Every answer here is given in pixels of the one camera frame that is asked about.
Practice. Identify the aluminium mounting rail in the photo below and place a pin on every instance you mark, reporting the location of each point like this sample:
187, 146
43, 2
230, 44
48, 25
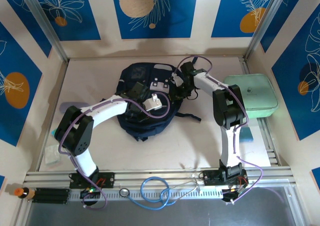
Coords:
155, 177

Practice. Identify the blue stethoscope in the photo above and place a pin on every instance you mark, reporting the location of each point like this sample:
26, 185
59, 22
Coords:
124, 192

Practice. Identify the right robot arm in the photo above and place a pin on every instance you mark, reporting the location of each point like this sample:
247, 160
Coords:
228, 106

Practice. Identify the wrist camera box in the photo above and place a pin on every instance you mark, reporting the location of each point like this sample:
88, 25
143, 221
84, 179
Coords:
153, 103
177, 79

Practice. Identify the black ribbed block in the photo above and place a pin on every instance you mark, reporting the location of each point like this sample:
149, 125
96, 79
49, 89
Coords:
52, 196

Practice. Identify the navy blue backpack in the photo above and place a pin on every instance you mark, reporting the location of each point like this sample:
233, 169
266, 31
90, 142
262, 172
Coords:
140, 128

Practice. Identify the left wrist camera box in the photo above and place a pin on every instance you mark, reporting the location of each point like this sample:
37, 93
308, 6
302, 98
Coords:
153, 103

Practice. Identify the aluminium frame post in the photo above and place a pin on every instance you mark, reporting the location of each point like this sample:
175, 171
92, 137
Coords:
47, 28
262, 28

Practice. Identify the light blue sponge block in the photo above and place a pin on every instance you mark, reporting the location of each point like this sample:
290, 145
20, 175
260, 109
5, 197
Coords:
247, 134

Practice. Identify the mint green zip case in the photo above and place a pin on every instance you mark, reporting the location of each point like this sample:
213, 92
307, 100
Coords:
257, 98

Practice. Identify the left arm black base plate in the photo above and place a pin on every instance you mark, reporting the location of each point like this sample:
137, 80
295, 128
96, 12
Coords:
107, 179

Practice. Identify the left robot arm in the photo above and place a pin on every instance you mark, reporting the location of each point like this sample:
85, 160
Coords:
77, 133

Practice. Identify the orange capped small bottle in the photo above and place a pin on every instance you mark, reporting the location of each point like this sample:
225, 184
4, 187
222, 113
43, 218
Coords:
18, 192

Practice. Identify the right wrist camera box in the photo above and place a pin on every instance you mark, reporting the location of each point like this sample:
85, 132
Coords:
177, 79

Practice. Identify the small white tissue pack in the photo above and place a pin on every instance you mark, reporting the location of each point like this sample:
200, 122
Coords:
53, 154

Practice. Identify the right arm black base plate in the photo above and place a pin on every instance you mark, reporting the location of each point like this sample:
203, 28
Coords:
212, 178

